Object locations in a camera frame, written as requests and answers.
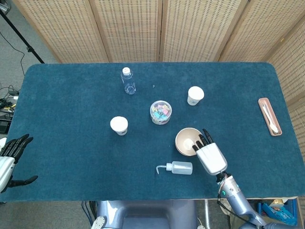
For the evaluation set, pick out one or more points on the black tripod stand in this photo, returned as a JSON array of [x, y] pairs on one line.
[[29, 49]]

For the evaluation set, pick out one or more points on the clear plastic water bottle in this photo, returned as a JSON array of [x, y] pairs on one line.
[[128, 82]]

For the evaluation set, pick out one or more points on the white perforated robot plate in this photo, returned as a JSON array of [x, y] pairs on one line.
[[98, 223]]

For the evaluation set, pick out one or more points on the pink cutlery tray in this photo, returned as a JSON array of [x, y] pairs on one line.
[[268, 105]]

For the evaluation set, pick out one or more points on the blue felt table mat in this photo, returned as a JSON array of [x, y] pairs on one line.
[[71, 119]]

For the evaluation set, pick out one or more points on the clear jar of colourful clips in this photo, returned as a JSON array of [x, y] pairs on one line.
[[160, 112]]

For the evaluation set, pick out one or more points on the translucent squeeze wash bottle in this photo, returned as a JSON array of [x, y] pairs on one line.
[[182, 167]]

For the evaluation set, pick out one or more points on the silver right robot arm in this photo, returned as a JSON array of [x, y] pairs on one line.
[[234, 198]]

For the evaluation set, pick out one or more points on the black floor box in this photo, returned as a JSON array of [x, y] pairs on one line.
[[4, 126]]

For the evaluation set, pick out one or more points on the blue plastic crate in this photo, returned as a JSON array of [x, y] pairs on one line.
[[283, 211]]

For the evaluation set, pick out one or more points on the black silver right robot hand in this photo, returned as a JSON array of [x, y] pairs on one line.
[[212, 158]]

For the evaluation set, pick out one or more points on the metal table leg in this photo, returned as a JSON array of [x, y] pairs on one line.
[[206, 212]]

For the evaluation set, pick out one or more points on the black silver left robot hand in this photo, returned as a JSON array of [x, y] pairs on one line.
[[6, 164]]

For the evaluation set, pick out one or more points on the white plastic spoon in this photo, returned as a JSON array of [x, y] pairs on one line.
[[274, 128]]

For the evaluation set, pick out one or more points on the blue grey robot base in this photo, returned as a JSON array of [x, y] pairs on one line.
[[147, 212]]

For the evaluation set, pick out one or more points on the white paper cup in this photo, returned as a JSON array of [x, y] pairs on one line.
[[195, 94], [118, 125]]

